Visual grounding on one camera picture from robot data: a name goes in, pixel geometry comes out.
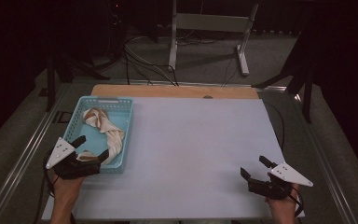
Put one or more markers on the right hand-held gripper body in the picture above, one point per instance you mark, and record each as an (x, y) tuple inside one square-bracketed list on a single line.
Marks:
[(273, 186)]

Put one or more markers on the white metal stand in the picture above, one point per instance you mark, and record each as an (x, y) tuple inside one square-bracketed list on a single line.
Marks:
[(211, 22)]

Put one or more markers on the aluminium frame rail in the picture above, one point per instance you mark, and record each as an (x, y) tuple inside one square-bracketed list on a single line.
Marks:
[(326, 161), (21, 155)]

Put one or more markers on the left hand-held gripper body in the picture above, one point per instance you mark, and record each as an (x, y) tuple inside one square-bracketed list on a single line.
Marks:
[(74, 168)]

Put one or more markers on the white table mat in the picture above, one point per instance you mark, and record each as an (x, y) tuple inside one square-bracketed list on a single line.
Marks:
[(192, 155)]

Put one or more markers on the light blue plastic basket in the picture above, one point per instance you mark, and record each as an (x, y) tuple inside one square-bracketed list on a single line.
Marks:
[(118, 118)]

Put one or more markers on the black stand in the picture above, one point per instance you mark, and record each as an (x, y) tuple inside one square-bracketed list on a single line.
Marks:
[(51, 81), (304, 71)]

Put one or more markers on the person's right hand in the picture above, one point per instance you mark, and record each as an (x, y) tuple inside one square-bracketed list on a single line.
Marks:
[(283, 203)]

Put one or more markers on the person's left hand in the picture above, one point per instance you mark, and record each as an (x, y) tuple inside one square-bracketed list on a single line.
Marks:
[(66, 189)]

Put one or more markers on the beige and brown cloth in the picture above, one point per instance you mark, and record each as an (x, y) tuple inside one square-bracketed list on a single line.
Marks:
[(110, 133)]

